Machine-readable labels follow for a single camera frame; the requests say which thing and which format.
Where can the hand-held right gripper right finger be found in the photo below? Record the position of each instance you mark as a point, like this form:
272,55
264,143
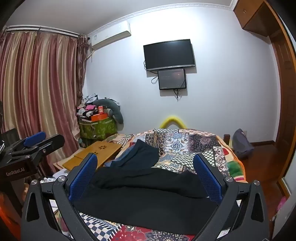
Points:
208,178

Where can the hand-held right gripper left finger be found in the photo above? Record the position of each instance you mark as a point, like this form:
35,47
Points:
84,176

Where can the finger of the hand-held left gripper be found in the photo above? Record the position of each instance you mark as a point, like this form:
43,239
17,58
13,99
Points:
34,139
50,143

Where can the black pants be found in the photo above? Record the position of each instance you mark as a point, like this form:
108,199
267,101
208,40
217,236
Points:
143,192

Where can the bamboo folding table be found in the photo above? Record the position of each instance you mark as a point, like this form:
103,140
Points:
92,153

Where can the blue denim garment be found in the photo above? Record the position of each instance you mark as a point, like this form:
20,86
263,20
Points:
115,162

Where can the white printed cloth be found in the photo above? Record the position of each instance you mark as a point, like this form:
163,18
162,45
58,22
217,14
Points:
48,180

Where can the patchwork printed blanket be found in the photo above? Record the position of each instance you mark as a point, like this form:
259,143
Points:
185,146

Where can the pink striped curtain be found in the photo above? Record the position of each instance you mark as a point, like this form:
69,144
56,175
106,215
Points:
41,92

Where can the grey bag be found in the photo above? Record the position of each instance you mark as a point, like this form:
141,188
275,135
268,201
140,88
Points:
242,144

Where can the green patterned storage box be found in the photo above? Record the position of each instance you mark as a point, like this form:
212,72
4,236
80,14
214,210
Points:
99,128

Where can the pile of mixed clothes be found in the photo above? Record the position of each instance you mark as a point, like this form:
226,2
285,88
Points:
86,109

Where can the orange box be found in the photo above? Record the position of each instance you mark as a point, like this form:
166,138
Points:
99,117

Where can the dark teal garment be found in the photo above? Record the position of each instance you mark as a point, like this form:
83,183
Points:
141,153

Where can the yellow foam hoop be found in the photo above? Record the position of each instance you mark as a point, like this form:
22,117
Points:
172,118

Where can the grey curved pillow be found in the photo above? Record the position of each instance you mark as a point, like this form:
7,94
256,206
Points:
115,109

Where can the curtain rod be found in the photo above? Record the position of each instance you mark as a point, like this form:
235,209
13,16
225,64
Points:
46,29

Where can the wooden door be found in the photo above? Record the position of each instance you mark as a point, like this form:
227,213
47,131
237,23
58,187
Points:
283,92

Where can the white air conditioner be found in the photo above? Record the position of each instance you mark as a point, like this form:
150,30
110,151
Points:
108,34

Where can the wooden bed post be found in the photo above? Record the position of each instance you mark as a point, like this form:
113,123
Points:
227,139

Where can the small black wall monitor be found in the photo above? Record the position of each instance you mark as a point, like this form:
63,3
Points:
172,78

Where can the large black wall television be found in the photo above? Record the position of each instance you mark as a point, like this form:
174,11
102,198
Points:
170,54

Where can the wooden wall cabinet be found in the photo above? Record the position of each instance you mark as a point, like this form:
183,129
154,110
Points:
252,14

